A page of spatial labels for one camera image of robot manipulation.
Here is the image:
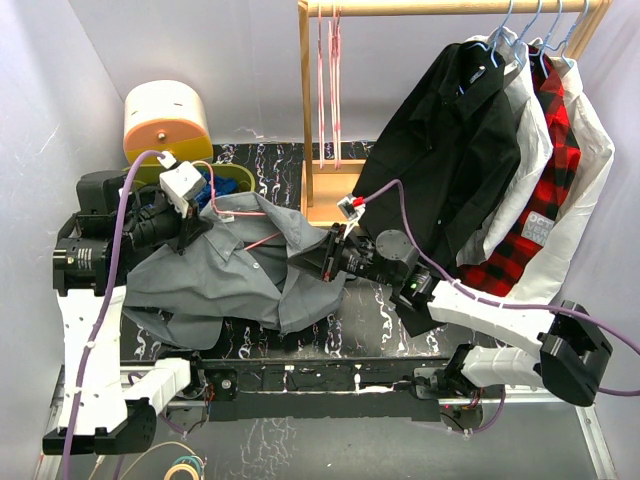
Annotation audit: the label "coiled cables on floor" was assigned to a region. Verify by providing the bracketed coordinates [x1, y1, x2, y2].
[89, 440, 207, 480]

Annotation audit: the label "red black plaid shirt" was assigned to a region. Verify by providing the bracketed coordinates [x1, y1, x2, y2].
[461, 46, 581, 297]

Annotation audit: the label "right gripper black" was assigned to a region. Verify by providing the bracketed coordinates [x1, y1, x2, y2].
[288, 223, 398, 287]

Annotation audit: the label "black metal base rail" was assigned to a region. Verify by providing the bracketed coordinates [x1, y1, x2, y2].
[198, 357, 500, 422]

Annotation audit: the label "white hanging shirt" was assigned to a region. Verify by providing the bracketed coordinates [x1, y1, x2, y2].
[507, 57, 615, 304]

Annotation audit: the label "grey button shirt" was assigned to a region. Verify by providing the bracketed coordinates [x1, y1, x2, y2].
[123, 192, 346, 350]

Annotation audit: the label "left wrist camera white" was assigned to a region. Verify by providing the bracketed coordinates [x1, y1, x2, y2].
[159, 151, 206, 219]

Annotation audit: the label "blue hanger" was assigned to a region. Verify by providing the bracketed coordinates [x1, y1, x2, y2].
[533, 0, 565, 66]
[511, 0, 544, 68]
[469, 0, 514, 68]

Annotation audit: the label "green laundry basket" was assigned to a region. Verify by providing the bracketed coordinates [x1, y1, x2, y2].
[134, 163, 256, 193]

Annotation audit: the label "wooden clothes rack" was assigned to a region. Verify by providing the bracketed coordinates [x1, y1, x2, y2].
[298, 1, 612, 227]

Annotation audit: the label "black hanging shirt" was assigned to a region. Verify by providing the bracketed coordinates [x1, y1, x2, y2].
[348, 41, 523, 337]

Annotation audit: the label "cream orange drawer cabinet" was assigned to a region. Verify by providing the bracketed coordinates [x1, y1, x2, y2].
[123, 80, 213, 163]

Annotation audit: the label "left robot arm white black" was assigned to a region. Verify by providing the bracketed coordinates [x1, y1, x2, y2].
[42, 170, 212, 456]

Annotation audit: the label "blue patterned shirt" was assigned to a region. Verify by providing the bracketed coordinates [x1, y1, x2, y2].
[194, 171, 239, 209]

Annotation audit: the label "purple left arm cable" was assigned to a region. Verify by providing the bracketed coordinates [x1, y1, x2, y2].
[59, 149, 169, 480]

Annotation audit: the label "light grey hanging shirt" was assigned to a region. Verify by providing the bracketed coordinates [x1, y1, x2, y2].
[456, 28, 552, 266]

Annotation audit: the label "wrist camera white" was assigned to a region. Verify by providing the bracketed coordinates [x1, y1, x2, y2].
[337, 194, 366, 223]
[159, 151, 206, 219]

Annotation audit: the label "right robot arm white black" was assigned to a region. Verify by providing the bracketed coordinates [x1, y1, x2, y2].
[288, 224, 613, 407]

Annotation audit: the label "aluminium frame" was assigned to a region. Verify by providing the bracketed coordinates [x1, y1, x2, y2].
[32, 362, 619, 480]

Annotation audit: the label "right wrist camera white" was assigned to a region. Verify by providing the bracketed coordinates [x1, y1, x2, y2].
[337, 194, 366, 223]

